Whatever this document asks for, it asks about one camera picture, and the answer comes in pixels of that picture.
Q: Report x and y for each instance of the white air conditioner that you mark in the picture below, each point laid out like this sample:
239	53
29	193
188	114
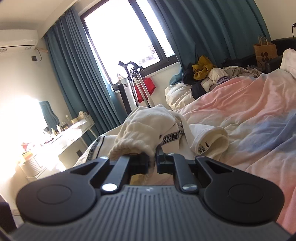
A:
18	38

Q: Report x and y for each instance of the mustard yellow garment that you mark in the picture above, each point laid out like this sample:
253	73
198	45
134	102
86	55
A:
202	68

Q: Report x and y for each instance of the white vanity desk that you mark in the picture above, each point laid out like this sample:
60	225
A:
44	161

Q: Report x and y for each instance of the left teal curtain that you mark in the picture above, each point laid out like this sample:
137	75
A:
78	75

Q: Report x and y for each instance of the cream zip-up jacket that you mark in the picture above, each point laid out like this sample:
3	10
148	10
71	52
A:
146	128

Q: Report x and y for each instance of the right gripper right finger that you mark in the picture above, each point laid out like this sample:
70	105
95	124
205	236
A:
177	166

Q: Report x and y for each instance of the white puffy comforter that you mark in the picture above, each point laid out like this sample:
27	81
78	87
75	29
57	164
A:
178	95

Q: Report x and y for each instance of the right teal curtain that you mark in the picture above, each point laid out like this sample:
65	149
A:
216	29

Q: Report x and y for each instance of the black garment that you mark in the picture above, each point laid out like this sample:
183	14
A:
196	88

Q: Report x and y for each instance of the white air purifier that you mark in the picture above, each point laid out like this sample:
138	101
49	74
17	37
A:
127	97

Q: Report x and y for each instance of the brown paper bag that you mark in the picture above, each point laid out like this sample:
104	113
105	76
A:
264	51

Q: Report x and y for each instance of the pastel pillow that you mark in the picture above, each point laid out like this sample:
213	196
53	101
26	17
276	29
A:
288	62

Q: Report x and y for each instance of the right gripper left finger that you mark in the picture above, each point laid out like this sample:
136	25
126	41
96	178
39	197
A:
122	172

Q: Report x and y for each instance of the vanity mirror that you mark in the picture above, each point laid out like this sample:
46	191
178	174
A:
49	116

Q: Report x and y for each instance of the metal clothes rack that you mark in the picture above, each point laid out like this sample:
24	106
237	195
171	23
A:
137	83

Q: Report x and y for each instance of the black chair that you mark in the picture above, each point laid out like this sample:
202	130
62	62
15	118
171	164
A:
281	45

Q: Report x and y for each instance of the teal curtain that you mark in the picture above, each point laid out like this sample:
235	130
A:
78	75
216	29

